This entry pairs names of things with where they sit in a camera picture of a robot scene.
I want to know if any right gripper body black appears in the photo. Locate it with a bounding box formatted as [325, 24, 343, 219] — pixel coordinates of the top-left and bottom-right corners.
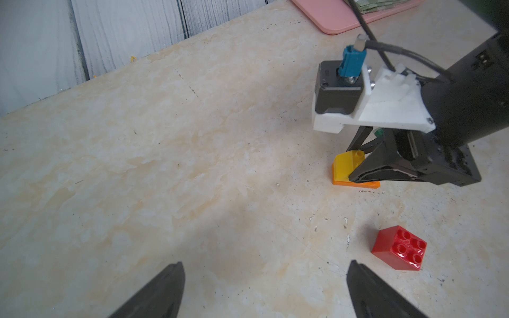
[393, 130, 481, 186]

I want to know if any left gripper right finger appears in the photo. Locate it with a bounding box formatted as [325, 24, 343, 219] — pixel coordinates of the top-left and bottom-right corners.
[347, 260, 426, 318]

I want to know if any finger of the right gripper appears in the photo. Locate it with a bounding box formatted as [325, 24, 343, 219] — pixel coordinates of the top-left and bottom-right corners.
[347, 126, 382, 154]
[349, 136, 420, 184]

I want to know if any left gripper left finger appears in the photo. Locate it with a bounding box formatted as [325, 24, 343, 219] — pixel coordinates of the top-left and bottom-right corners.
[109, 262, 186, 318]

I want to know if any orange lego plate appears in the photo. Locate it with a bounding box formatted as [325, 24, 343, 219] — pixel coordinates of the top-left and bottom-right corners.
[332, 165, 381, 189]

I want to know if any yellow sloped lego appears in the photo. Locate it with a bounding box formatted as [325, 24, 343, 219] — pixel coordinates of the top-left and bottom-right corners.
[332, 151, 365, 185]

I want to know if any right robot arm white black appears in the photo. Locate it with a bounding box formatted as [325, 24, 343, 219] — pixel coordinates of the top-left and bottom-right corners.
[349, 1, 508, 186]

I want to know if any red lego brick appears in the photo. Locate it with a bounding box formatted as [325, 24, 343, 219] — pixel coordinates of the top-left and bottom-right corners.
[371, 226, 428, 271]

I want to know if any pink tray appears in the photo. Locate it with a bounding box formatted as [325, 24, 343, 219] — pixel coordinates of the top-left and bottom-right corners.
[292, 0, 424, 35]

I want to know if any green checkered cloth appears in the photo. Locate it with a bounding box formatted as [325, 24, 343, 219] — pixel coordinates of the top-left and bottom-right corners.
[353, 0, 408, 14]

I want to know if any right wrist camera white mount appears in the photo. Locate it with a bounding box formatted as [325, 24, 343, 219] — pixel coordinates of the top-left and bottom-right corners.
[311, 33, 437, 135]

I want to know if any right camera cable black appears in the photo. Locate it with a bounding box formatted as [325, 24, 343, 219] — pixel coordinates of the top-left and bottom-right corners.
[347, 1, 453, 83]

